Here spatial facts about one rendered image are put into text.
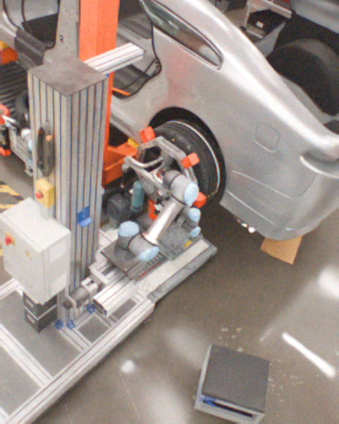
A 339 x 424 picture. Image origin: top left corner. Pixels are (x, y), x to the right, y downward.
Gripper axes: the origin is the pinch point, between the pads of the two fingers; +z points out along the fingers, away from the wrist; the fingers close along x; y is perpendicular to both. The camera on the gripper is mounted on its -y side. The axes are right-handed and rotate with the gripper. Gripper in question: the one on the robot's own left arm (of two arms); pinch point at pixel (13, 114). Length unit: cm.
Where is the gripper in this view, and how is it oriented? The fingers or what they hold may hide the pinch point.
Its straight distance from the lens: 334.4
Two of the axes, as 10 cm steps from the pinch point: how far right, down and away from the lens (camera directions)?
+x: 7.9, -2.1, 5.8
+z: -5.7, -6.3, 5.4
